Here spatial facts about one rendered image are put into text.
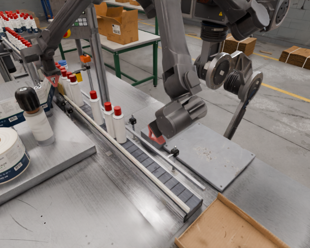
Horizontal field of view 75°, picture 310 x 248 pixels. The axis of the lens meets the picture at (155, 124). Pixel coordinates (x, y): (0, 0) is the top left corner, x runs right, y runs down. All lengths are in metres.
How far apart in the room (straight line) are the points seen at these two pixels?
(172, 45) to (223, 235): 0.67
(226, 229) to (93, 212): 0.51
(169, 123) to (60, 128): 0.88
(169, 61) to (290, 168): 2.10
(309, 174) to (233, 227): 1.70
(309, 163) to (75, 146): 2.25
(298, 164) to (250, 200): 1.61
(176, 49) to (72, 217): 0.72
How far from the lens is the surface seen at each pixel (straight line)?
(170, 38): 0.53
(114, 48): 2.66
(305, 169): 2.54
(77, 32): 1.20
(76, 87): 1.31
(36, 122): 1.07
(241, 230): 0.89
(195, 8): 1.15
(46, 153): 1.12
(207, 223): 0.87
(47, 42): 1.02
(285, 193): 1.07
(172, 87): 0.50
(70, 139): 1.14
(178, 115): 0.46
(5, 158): 1.00
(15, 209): 1.04
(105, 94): 1.34
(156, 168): 0.93
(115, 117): 0.95
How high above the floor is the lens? 1.60
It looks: 39 degrees down
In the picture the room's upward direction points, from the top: straight up
